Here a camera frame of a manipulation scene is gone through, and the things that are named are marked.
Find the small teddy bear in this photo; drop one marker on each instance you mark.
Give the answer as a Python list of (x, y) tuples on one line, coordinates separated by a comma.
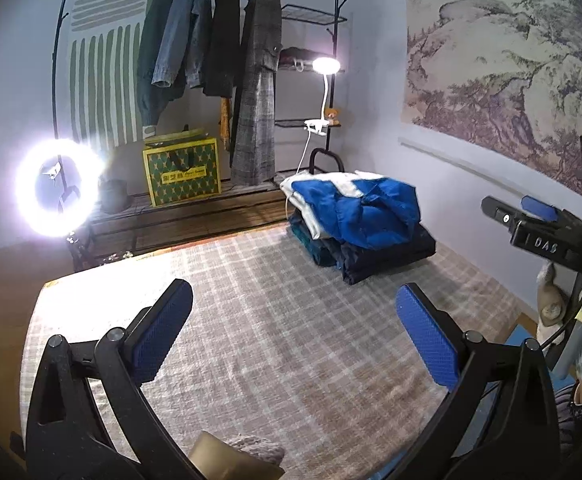
[(332, 116)]

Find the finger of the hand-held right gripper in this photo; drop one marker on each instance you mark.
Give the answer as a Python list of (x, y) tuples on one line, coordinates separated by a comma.
[(538, 207), (503, 215)]

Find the dark red bag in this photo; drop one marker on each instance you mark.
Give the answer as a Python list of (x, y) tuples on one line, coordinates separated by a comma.
[(293, 56)]

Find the white clamp lamp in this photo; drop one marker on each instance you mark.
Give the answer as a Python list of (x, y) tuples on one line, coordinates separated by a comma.
[(326, 66)]

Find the green jacket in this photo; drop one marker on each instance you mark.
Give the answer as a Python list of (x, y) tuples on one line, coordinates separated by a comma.
[(153, 70)]

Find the landscape wall tapestry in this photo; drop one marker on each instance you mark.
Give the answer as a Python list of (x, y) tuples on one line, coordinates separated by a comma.
[(496, 60)]

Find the tan cloth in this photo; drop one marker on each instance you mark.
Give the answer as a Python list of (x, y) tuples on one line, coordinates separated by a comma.
[(216, 460)]

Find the grey knitted cloth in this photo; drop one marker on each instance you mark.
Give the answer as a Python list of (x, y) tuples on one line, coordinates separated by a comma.
[(261, 450)]

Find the green flat package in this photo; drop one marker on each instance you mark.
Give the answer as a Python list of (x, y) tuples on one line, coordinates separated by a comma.
[(176, 136)]

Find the black tubular frame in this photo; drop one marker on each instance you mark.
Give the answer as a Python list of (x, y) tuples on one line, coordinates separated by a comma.
[(327, 152)]

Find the black metal clothes rack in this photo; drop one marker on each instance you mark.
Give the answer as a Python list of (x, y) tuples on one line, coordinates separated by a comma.
[(311, 10)]

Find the plaid coat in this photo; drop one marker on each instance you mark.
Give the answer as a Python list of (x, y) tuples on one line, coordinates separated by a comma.
[(256, 110)]

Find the navy folded garment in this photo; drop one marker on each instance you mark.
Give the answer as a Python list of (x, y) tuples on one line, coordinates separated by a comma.
[(391, 257)]

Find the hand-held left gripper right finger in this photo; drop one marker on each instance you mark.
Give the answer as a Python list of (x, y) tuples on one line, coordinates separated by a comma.
[(428, 340)]

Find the black coat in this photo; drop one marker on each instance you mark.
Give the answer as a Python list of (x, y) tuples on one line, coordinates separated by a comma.
[(223, 35)]

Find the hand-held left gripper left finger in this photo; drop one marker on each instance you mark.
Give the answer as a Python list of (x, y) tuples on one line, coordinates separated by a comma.
[(163, 330)]

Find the yellow and green patterned box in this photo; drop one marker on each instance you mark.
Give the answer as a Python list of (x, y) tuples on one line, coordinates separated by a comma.
[(181, 175)]

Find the plaid blanket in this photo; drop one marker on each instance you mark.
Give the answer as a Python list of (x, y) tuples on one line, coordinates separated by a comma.
[(281, 320)]

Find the blue mat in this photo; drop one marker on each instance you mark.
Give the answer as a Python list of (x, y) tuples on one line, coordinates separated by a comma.
[(521, 336)]

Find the green striped wall hanging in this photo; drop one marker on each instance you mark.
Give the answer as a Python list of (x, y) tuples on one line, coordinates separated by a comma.
[(106, 85)]

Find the grey and blue work jacket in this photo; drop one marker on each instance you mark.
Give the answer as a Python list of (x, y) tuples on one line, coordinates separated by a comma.
[(361, 210)]

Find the teal folded garment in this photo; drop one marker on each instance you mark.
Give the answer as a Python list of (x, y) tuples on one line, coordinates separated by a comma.
[(313, 247)]

